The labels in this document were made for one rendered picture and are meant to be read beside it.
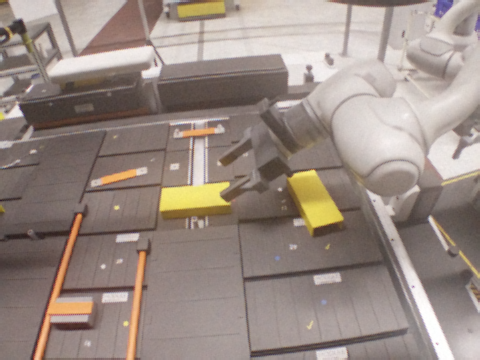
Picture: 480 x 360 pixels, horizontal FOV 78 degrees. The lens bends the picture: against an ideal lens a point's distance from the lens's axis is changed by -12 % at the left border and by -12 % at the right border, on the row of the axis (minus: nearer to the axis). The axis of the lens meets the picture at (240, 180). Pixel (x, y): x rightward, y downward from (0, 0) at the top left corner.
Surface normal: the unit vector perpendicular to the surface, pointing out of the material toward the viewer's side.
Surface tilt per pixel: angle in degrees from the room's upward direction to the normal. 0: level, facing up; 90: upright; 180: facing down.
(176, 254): 0
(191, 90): 90
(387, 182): 92
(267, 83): 90
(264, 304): 0
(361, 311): 0
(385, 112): 15
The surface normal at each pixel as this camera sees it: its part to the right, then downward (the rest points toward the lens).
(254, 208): -0.07, -0.72
